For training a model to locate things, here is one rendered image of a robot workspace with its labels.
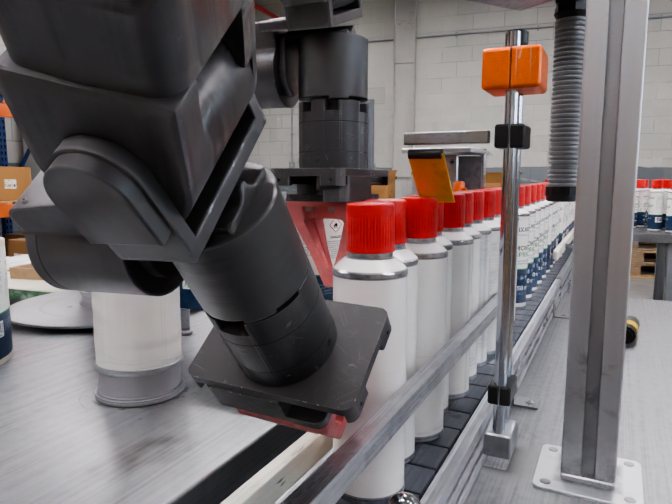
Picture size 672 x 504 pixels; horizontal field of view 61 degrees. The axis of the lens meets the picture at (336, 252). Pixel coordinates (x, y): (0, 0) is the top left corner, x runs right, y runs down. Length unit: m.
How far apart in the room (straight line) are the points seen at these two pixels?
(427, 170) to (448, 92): 7.73
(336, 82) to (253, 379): 0.25
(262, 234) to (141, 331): 0.36
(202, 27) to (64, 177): 0.06
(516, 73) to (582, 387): 0.27
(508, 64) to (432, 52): 7.88
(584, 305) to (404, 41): 7.94
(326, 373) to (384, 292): 0.09
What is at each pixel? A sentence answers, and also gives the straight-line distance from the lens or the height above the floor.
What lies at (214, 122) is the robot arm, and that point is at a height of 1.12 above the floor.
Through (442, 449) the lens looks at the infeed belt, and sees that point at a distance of 0.51.
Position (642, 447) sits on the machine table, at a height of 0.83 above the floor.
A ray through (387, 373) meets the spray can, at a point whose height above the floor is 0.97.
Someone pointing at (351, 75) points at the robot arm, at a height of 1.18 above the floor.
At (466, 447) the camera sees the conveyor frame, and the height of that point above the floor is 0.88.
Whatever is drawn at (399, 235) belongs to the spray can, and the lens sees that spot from 0.43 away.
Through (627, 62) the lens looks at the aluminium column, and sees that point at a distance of 0.53.
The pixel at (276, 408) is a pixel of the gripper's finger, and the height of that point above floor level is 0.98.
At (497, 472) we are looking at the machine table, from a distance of 0.59.
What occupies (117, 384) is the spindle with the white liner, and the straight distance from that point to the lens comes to 0.61.
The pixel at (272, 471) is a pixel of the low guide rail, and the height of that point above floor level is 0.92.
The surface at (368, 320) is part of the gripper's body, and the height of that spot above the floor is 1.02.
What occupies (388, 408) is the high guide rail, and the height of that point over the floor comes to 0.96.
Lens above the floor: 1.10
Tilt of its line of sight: 8 degrees down
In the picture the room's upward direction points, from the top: straight up
